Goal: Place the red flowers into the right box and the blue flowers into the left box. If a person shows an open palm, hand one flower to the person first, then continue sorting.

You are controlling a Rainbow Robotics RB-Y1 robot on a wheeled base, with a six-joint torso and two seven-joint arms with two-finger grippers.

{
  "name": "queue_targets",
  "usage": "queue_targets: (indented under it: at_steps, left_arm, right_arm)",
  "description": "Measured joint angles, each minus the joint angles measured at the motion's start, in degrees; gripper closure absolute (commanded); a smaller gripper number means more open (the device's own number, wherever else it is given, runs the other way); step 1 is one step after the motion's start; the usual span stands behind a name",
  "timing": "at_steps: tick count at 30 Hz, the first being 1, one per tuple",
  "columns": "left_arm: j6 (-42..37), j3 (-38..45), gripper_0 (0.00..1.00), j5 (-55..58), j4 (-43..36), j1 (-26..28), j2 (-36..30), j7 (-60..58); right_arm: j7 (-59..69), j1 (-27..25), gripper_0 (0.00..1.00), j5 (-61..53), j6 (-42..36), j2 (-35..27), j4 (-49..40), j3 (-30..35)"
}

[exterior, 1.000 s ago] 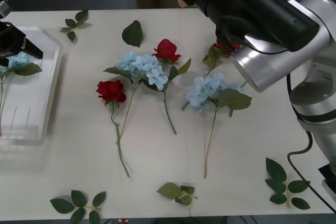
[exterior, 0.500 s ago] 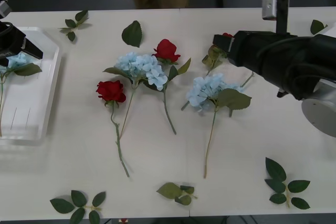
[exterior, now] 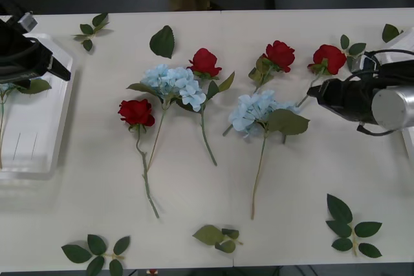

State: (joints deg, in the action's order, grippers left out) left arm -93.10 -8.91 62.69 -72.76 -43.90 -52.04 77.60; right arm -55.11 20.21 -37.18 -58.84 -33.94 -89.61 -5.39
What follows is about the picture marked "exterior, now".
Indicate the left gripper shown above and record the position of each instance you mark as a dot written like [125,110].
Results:
[32,66]

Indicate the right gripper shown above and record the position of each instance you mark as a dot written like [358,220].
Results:
[349,98]

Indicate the red rose with large leaves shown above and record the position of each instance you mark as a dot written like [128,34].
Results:
[204,61]

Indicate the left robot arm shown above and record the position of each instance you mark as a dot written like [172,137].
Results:
[8,33]

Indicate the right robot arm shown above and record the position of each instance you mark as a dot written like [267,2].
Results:
[393,108]

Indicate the loose green leaf twig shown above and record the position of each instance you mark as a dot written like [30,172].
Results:
[339,208]
[86,28]
[96,244]
[356,48]

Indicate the shallow white box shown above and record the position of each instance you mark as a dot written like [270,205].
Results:
[404,41]
[32,127]

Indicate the red rose with crooked stem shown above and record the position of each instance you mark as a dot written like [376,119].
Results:
[136,111]

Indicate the single small green leaf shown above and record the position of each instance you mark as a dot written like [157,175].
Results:
[389,32]

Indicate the single large green leaf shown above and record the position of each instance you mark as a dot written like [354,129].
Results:
[161,43]

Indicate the loose olive leaf twig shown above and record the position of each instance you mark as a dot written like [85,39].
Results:
[208,234]

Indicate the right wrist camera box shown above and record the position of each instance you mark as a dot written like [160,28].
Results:
[363,63]

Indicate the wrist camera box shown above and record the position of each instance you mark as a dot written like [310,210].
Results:
[363,63]
[28,22]

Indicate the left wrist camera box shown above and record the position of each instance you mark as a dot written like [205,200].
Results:
[28,22]

